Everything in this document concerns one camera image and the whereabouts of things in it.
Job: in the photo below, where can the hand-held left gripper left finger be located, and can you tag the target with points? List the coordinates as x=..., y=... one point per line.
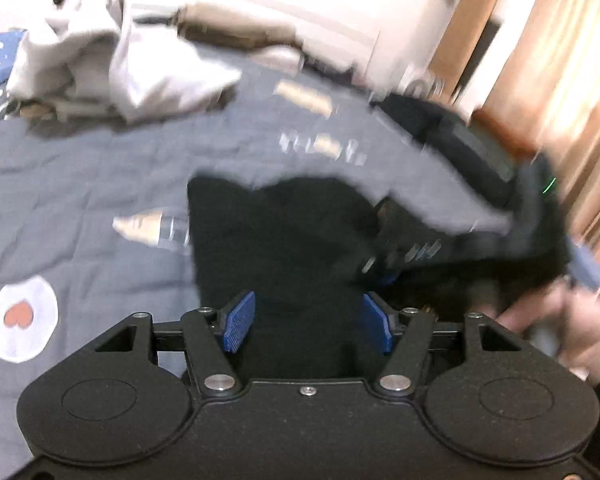
x=237, y=322

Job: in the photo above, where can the brown wooden furniture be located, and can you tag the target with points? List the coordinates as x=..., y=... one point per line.
x=500, y=132

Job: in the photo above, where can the black garment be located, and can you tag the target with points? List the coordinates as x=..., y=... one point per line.
x=280, y=240

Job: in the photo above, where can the beige curtain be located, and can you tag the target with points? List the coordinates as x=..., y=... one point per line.
x=565, y=70

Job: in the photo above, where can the white crumpled cloth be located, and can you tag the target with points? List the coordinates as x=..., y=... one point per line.
x=130, y=65

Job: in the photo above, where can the person's right hand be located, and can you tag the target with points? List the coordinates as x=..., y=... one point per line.
x=570, y=330

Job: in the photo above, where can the grey printed quilt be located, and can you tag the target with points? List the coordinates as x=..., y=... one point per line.
x=105, y=175

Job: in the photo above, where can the khaki crumpled cloth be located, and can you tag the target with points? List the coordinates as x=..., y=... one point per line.
x=230, y=22

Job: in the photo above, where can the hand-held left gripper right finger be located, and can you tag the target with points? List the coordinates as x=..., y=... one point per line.
x=377, y=322

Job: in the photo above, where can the wooden door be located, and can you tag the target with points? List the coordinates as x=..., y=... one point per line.
x=467, y=35

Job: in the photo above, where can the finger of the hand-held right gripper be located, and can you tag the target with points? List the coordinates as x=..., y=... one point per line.
x=405, y=255

